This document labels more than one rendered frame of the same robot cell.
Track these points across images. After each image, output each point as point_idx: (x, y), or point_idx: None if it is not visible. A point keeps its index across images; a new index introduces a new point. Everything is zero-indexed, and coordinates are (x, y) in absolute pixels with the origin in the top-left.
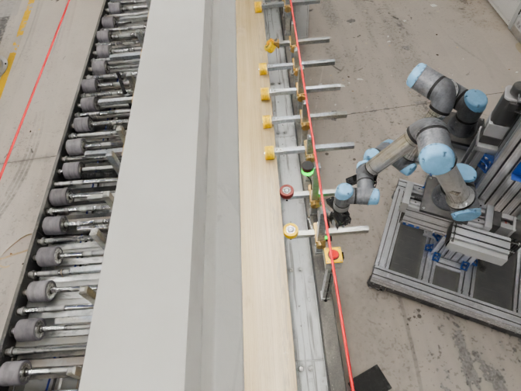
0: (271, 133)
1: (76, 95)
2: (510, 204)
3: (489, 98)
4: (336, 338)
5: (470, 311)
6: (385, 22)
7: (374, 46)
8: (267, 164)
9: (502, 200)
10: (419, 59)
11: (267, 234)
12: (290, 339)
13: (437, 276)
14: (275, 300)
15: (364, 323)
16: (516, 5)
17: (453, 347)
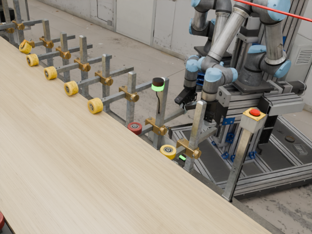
0: (81, 97)
1: None
2: (273, 78)
3: (171, 77)
4: (267, 223)
5: (280, 178)
6: (76, 56)
7: (80, 69)
8: (98, 117)
9: (269, 77)
10: (115, 69)
11: (152, 163)
12: (263, 230)
13: (244, 171)
14: (216, 208)
15: None
16: (149, 32)
17: (285, 215)
